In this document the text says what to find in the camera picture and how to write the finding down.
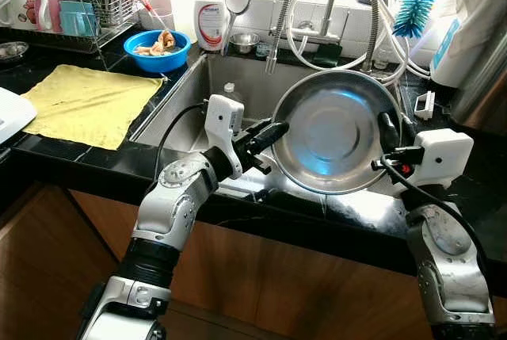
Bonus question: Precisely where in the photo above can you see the white printed mug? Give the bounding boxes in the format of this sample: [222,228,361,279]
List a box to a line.
[0,0,37,32]

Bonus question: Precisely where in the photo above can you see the large looped white hose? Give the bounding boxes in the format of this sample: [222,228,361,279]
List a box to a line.
[284,0,381,73]

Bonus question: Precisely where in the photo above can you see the green scrub sponge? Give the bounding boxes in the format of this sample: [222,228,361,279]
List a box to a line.
[311,43,343,67]

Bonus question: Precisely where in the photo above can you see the red handled brush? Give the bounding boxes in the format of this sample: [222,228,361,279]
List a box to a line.
[131,0,171,32]

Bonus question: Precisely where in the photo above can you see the stainless steel cylindrical pot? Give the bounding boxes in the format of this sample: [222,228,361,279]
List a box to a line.
[452,39,507,127]

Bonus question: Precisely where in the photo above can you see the small steel condiment bowl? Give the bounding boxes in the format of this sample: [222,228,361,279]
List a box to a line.
[230,32,261,54]

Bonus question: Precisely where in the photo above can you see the steel spring hose sprayer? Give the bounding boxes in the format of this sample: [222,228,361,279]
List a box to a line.
[265,0,303,75]

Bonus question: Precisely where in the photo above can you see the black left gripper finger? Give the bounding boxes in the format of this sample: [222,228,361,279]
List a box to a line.
[252,120,291,153]
[236,118,276,143]

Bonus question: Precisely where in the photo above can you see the stainless steel kitchen sink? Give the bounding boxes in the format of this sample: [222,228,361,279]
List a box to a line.
[131,53,429,202]

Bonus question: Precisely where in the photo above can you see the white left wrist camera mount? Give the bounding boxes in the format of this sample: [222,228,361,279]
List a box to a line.
[204,94,246,173]

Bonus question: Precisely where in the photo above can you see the yellow cloth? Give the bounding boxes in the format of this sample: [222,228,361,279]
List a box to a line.
[21,65,165,151]

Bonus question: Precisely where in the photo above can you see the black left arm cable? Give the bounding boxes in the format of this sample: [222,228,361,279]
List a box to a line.
[153,102,208,194]

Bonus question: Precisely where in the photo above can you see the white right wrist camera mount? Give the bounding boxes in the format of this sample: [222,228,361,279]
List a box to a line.
[408,128,475,190]

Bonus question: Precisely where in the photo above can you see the arched spring hose spout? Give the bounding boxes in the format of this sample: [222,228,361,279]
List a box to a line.
[333,0,389,75]

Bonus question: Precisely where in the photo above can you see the clear plastic bottle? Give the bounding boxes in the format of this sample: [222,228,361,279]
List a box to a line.
[222,82,242,105]

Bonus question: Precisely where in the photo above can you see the white plastic board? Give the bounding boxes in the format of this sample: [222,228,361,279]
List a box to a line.
[0,86,34,144]

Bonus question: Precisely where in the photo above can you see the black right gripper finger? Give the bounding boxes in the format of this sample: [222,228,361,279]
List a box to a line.
[378,111,402,151]

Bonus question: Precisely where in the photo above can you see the teal plastic container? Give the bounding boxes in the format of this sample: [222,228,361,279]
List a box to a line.
[59,1,99,38]

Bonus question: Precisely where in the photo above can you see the brown wooden cabinet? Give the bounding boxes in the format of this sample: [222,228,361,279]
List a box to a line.
[0,185,507,340]

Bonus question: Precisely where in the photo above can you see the blue plastic bowl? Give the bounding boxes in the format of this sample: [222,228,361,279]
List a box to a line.
[124,29,192,73]

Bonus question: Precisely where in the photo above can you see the pink mug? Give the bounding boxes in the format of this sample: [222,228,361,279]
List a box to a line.
[33,0,62,34]

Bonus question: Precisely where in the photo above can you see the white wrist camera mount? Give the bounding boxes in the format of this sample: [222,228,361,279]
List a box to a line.
[408,128,475,190]
[204,94,246,173]

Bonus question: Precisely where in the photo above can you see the steel pot lid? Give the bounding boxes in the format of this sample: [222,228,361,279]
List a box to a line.
[0,41,29,63]

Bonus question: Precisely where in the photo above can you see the wide flat-rimmed steel basin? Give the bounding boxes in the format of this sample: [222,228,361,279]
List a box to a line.
[272,69,405,196]

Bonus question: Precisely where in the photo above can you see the steel faucet column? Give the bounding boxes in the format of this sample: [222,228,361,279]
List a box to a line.
[313,0,349,46]

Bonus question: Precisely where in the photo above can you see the white red pump soap bottle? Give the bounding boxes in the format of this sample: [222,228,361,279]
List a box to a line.
[194,0,227,52]

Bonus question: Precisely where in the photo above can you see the tan food scraps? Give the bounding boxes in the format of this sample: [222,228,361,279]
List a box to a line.
[133,29,177,55]

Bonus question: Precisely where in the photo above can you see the steel wire dish rack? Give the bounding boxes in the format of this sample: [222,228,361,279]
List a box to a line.
[67,0,139,55]

